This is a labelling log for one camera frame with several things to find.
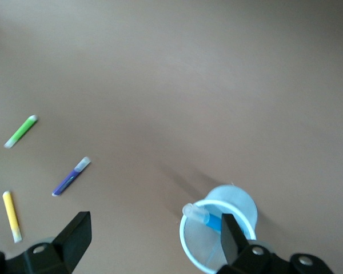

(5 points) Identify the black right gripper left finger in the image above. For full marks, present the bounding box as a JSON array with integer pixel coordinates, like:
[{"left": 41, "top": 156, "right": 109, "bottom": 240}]
[{"left": 0, "top": 211, "right": 91, "bottom": 274}]

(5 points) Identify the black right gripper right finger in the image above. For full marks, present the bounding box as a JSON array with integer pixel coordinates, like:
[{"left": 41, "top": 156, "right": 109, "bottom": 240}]
[{"left": 217, "top": 213, "right": 334, "bottom": 274}]

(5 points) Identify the blue highlighter marker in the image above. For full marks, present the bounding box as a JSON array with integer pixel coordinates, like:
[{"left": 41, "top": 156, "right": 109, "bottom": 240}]
[{"left": 182, "top": 203, "right": 222, "bottom": 233}]

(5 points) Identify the blue mesh cup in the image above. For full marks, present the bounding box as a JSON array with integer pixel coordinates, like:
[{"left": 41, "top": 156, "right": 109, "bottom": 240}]
[{"left": 179, "top": 184, "right": 258, "bottom": 273}]

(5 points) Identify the purple highlighter marker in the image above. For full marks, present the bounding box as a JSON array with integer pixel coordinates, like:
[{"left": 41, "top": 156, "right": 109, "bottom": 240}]
[{"left": 51, "top": 156, "right": 91, "bottom": 198}]

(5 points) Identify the yellow highlighter marker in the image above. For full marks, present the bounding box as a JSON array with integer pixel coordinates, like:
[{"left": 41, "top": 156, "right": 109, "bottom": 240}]
[{"left": 2, "top": 190, "right": 23, "bottom": 244}]

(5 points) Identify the green highlighter marker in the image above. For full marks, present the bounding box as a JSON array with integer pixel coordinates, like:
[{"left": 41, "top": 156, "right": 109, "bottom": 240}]
[{"left": 3, "top": 114, "right": 38, "bottom": 149}]

